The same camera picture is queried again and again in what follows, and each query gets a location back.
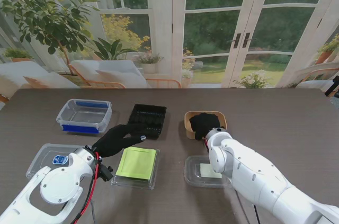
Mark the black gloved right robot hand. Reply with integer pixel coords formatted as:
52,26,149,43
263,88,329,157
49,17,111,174
189,112,222,141

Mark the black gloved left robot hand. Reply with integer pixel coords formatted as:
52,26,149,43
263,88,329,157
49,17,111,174
92,123,148,158

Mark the clear lid with white label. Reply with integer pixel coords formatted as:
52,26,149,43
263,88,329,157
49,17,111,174
184,155,234,189

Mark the clear container with blue clips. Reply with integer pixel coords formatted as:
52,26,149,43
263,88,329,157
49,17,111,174
56,98,112,136

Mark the tan kraft paper bowl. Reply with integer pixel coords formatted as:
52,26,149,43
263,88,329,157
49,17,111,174
184,110,228,140

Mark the clear lid with green paper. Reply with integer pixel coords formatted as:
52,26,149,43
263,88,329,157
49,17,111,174
110,147,160,191

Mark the black plastic ridged tray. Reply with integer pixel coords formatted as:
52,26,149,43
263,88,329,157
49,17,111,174
127,103,167,140

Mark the clear lid with blue label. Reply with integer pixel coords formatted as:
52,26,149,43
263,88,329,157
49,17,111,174
25,143,86,182

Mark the printed garden door backdrop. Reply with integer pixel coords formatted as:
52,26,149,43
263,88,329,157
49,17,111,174
0,0,339,90

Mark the black tripod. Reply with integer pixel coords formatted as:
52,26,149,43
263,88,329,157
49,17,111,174
324,75,339,98

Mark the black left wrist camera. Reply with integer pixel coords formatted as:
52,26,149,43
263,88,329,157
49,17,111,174
97,164,114,183

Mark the red left arm cable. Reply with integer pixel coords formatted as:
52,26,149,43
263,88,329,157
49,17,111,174
73,151,103,224

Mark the grey left arm cable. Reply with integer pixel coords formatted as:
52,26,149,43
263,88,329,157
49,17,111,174
90,199,99,224

